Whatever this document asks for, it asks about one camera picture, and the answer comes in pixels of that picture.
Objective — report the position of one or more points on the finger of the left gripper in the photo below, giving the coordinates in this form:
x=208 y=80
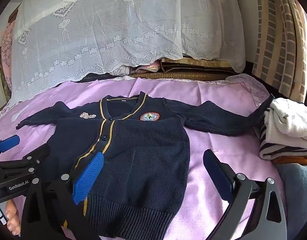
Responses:
x=9 y=143

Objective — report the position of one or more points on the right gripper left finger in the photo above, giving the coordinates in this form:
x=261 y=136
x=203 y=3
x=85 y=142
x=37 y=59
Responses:
x=47 y=203

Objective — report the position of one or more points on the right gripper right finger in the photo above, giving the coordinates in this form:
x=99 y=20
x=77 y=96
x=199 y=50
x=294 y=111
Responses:
x=267 y=219

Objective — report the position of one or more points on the navy school cardigan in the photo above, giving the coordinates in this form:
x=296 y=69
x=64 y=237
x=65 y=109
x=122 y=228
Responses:
x=146 y=151

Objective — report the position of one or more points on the person's left hand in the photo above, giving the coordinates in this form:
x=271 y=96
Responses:
x=14 y=223

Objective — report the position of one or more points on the pink bed sheet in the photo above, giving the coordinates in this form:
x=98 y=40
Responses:
x=202 y=207

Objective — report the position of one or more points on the striped folded garment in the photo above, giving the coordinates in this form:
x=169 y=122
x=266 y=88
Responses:
x=274 y=144

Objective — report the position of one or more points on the orange folded garment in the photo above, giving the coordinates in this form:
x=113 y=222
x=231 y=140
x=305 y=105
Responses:
x=302 y=160

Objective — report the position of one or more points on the white knit sweater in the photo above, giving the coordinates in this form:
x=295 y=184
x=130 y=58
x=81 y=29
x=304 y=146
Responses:
x=286 y=123

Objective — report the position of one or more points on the pink floral pillow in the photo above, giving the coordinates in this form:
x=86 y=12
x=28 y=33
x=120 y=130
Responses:
x=6 y=51

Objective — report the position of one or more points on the white lace cover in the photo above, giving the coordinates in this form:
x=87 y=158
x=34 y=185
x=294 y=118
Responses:
x=64 y=40

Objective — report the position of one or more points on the brick pattern curtain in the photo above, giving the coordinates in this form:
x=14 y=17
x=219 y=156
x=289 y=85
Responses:
x=281 y=54

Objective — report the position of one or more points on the woven bamboo mat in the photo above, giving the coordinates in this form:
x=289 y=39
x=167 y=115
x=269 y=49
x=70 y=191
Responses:
x=186 y=68

